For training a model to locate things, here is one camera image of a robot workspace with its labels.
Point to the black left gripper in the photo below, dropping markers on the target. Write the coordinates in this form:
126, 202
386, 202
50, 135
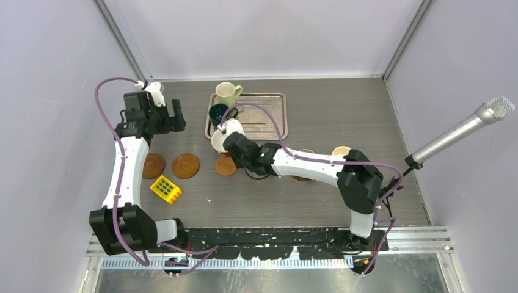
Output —
176, 123

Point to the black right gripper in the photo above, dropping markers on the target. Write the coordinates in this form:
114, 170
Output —
237, 164

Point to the grooved wooden coaster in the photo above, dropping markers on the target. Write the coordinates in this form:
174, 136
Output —
185, 166
298, 178
154, 165
253, 176

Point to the red white mug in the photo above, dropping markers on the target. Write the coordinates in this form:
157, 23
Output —
217, 142

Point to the silver metal tray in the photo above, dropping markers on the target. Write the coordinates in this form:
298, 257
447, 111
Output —
261, 113

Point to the dark green mug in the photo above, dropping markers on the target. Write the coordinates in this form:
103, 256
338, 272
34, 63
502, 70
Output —
216, 113

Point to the light green mug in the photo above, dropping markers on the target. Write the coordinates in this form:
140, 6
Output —
228, 93

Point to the cream mug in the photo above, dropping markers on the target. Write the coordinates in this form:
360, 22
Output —
341, 151

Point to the grey ribbed mug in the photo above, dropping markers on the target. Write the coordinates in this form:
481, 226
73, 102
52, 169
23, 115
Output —
304, 151

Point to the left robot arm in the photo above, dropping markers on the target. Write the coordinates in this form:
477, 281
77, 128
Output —
121, 223

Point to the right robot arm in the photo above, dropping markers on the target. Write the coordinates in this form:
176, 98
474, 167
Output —
357, 179

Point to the plain light wooden coaster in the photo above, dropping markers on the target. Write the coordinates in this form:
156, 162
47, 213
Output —
225, 166

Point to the yellow toy block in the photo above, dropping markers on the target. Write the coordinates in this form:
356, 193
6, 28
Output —
166, 189

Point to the black microphone stand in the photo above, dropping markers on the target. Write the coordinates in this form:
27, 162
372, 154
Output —
390, 190

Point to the silver microphone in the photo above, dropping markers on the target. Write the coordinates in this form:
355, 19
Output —
488, 113

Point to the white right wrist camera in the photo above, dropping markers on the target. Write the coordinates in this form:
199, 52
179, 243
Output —
229, 127

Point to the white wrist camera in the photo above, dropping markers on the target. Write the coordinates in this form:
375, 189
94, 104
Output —
229, 127
155, 89

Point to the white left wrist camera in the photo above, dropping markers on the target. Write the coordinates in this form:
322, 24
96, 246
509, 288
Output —
155, 89

